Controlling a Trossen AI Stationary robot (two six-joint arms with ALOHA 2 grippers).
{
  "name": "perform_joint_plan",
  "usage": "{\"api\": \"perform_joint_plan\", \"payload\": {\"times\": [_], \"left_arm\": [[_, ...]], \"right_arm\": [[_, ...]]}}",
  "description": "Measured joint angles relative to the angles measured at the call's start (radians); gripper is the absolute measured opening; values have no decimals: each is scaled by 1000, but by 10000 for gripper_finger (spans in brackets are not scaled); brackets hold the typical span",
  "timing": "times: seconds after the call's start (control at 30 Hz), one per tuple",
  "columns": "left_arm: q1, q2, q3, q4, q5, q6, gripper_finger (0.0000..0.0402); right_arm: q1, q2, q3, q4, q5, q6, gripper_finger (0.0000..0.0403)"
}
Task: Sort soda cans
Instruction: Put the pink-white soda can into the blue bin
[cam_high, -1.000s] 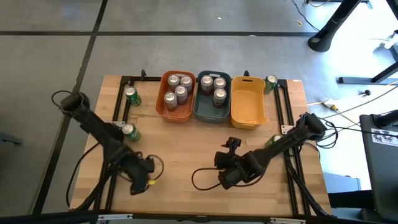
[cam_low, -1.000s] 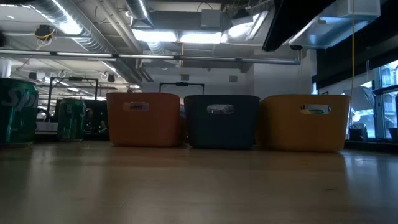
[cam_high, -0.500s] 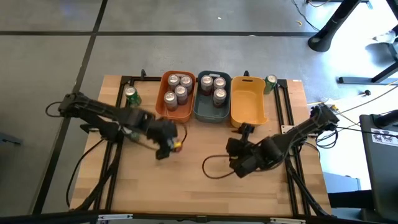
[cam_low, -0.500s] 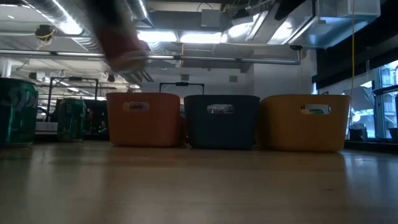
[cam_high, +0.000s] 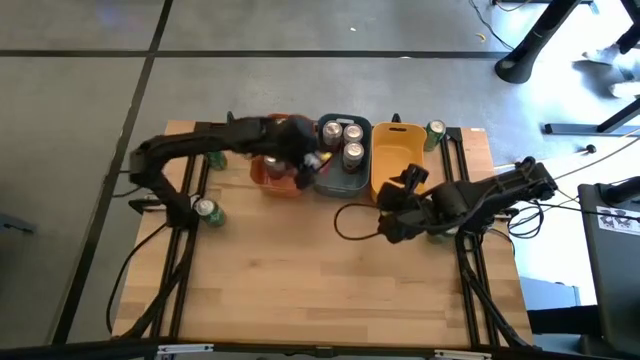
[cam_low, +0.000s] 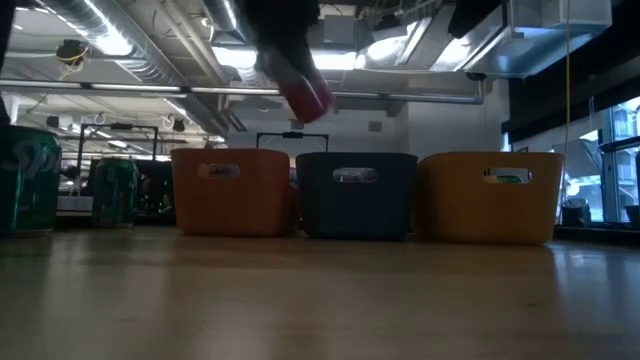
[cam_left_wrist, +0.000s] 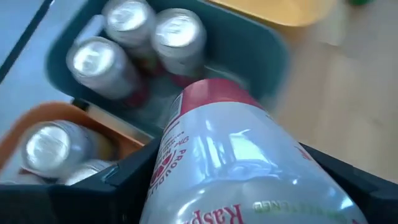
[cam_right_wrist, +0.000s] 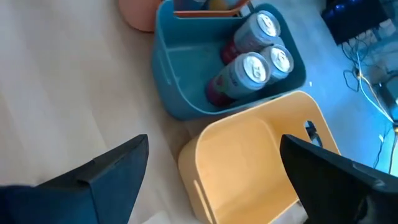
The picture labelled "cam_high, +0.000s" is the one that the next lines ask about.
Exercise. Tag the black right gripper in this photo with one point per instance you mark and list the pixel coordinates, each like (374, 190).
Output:
(407, 217)

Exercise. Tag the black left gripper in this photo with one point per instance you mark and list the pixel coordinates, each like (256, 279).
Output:
(295, 142)

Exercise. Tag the yellow plastic bin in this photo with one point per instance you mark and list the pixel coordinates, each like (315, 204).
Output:
(395, 155)

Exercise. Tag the silver-topped soda can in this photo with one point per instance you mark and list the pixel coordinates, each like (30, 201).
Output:
(274, 164)

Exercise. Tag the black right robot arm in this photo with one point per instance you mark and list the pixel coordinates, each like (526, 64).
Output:
(500, 192)

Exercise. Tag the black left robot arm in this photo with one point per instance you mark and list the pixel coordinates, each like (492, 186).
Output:
(165, 150)

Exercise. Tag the orange plastic bin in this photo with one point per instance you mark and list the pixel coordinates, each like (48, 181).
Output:
(280, 189)

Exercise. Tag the dark blue plastic bin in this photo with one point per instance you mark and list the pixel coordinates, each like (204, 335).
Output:
(340, 185)

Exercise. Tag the yellow floor scrap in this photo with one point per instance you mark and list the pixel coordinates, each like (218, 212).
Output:
(481, 36)

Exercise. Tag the blue-grey box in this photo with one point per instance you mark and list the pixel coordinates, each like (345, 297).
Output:
(550, 292)

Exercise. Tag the black desk foot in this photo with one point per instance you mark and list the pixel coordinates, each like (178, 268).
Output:
(575, 128)

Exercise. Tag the black pole with foot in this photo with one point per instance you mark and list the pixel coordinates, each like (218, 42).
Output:
(530, 45)

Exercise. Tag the small black knob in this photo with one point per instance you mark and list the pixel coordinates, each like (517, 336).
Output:
(591, 149)

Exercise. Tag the white printed sticker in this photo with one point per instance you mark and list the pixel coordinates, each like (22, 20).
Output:
(617, 220)

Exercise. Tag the black equipment case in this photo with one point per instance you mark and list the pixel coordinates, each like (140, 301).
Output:
(610, 280)

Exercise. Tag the person's shoe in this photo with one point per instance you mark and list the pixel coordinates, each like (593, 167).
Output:
(600, 54)
(627, 90)

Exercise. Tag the person's leg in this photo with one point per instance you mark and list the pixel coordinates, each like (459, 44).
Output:
(630, 40)

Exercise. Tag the black aluminium table frame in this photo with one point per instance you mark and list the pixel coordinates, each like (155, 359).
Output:
(454, 134)

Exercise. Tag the silver metal bracket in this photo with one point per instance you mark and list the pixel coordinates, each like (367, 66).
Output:
(462, 355)
(185, 348)

